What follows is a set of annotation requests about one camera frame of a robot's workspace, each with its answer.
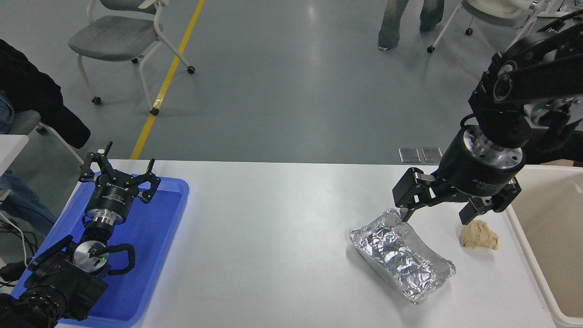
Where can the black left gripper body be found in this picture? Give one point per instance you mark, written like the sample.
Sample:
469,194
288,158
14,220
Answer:
111,197

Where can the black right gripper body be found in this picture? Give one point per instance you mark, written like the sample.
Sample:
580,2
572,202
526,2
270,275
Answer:
473,175

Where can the silver foil tray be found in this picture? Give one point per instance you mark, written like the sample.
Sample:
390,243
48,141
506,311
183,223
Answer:
401,259

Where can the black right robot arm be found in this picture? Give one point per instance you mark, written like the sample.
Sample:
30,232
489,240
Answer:
533,77

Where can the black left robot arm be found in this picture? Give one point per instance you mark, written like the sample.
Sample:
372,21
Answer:
68,278

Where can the metal floor plate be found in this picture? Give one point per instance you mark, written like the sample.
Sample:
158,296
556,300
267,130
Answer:
432,154
409,155

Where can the crumpled tan paper ball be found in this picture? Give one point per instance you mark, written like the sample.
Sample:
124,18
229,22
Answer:
478,237

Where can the blue plastic tray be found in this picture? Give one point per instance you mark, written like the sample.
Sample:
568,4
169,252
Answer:
150,237

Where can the large pale bin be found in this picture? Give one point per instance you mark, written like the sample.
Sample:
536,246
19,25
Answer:
555,237

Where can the person beside bin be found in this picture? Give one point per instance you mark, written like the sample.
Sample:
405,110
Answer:
560,152

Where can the grey padded seat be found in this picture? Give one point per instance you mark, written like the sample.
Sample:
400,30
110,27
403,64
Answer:
25,120

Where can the small white table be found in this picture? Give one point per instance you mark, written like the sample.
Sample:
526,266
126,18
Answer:
11,150

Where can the seated person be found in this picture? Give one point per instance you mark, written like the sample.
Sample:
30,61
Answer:
32,95

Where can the grey wheeled chair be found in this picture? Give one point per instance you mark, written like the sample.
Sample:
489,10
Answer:
114,36

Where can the standing person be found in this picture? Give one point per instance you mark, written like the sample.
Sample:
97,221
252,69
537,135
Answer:
391,23

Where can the white wheeled chair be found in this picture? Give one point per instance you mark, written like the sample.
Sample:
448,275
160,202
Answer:
494,8

